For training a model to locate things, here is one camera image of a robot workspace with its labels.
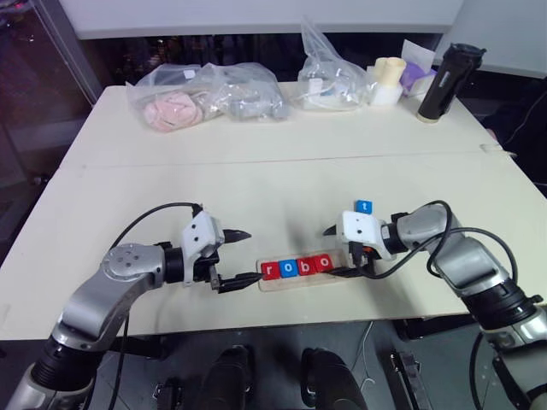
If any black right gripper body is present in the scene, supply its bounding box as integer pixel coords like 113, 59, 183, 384
348, 241, 384, 275

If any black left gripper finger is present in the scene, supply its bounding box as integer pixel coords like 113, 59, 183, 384
224, 228, 253, 246
217, 272, 263, 295

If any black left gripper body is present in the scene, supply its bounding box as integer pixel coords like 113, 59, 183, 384
191, 217, 228, 292

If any wooden letter tray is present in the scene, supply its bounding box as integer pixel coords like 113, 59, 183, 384
256, 250, 378, 294

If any dark rounded shape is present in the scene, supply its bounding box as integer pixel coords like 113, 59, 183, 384
200, 344, 251, 410
300, 347, 358, 410

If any plastic bag with grey items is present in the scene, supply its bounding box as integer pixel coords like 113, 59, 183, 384
230, 95, 292, 122

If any pink plush item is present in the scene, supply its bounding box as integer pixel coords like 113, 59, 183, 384
142, 94, 206, 132

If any large clear plastic bag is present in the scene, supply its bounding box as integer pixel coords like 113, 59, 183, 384
126, 61, 293, 135

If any tall clear plastic bag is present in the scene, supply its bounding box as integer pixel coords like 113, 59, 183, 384
297, 15, 373, 113

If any white and beige printed part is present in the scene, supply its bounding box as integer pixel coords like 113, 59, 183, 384
368, 56, 407, 108

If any purple tissue pack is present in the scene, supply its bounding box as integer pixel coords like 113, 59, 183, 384
400, 38, 438, 99

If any black drinking bottle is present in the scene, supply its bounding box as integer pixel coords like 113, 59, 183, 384
417, 42, 488, 126

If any white background desk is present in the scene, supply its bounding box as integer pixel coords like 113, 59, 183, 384
434, 0, 547, 79
56, 0, 468, 42

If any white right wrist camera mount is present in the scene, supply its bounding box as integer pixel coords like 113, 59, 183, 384
337, 209, 392, 261

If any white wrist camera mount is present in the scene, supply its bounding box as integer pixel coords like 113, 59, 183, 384
337, 209, 392, 261
179, 211, 226, 289

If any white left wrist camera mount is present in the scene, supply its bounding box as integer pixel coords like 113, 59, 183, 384
179, 211, 226, 289

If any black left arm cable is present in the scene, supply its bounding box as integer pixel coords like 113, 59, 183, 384
106, 202, 204, 410

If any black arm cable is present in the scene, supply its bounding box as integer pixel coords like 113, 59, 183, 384
106, 202, 204, 410
350, 199, 521, 281

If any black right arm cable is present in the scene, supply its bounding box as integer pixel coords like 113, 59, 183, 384
350, 199, 521, 281

